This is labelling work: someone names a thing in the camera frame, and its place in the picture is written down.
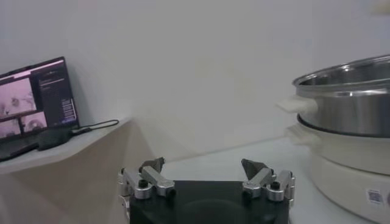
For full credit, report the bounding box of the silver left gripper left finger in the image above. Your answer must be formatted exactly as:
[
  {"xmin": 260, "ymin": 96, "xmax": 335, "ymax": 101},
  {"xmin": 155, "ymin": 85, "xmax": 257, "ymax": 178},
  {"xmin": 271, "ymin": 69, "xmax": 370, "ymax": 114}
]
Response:
[{"xmin": 118, "ymin": 156, "xmax": 177, "ymax": 201}]

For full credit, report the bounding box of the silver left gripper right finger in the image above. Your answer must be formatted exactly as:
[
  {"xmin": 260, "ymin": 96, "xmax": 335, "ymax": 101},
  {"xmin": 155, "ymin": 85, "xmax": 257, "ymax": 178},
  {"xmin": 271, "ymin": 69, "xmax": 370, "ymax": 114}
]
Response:
[{"xmin": 241, "ymin": 158, "xmax": 296, "ymax": 203}]

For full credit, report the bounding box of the perforated steel steamer basket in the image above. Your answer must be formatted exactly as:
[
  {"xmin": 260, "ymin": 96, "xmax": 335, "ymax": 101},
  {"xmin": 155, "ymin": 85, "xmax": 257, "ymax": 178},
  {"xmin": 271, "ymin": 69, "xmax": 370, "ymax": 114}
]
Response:
[{"xmin": 275, "ymin": 54, "xmax": 390, "ymax": 138}]

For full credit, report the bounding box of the white side table with mouse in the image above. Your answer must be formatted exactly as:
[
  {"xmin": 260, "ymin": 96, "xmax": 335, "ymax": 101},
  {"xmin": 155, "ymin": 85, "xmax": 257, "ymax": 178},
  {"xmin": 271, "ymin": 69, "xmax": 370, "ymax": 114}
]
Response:
[{"xmin": 0, "ymin": 117, "xmax": 153, "ymax": 224}]

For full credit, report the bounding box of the cream electric cooking pot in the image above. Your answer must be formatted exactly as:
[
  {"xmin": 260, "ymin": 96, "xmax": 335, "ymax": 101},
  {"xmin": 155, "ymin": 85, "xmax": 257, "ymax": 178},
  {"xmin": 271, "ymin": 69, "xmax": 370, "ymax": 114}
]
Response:
[{"xmin": 285, "ymin": 121, "xmax": 390, "ymax": 224}]

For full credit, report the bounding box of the black computer mouse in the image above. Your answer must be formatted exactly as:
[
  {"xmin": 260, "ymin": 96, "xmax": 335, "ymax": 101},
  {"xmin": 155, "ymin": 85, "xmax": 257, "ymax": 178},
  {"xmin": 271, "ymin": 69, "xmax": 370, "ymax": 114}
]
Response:
[{"xmin": 38, "ymin": 127, "xmax": 74, "ymax": 152}]

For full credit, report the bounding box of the black laptop with dark screen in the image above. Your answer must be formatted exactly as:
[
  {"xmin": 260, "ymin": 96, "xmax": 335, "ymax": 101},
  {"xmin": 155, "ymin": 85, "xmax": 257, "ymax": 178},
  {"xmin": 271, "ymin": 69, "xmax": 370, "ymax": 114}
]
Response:
[{"xmin": 0, "ymin": 56, "xmax": 80, "ymax": 162}]

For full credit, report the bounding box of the black hub cable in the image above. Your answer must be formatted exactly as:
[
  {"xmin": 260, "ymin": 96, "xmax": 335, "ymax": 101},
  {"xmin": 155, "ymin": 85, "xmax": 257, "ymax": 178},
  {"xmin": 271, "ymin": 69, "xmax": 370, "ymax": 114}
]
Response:
[{"xmin": 88, "ymin": 119, "xmax": 120, "ymax": 131}]

